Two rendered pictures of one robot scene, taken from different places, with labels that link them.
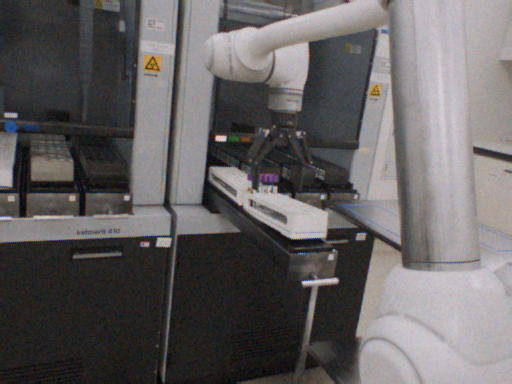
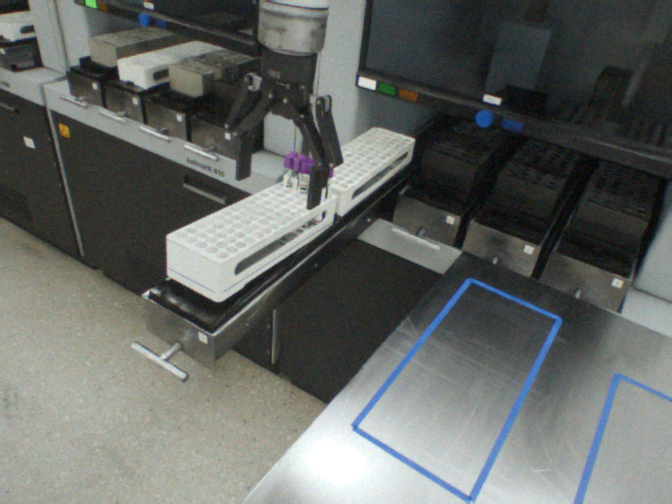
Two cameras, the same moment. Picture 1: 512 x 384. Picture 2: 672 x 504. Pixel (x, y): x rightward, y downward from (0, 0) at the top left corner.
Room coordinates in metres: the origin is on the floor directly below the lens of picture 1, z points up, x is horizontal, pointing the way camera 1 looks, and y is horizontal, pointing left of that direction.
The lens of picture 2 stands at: (0.90, -0.71, 1.32)
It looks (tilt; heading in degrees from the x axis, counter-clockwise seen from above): 36 degrees down; 55
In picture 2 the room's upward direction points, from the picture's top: 6 degrees clockwise
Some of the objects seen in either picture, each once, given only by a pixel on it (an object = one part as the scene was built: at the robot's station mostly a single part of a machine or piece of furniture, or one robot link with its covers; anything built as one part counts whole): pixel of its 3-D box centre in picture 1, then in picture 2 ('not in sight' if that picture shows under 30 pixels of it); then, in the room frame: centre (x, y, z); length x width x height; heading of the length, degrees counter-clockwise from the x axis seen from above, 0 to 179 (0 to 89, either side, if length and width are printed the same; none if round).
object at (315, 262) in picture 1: (257, 219); (307, 230); (1.33, -0.02, 0.78); 0.73 x 0.14 x 0.09; 26
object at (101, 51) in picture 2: not in sight; (106, 53); (1.19, 0.87, 0.85); 0.12 x 0.02 x 0.06; 117
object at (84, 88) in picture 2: not in sight; (172, 62); (1.40, 0.97, 0.78); 0.73 x 0.14 x 0.09; 26
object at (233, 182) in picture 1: (236, 186); (359, 169); (1.49, 0.06, 0.83); 0.30 x 0.10 x 0.06; 26
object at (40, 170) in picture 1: (52, 171); (188, 81); (1.32, 0.60, 0.85); 0.12 x 0.02 x 0.06; 117
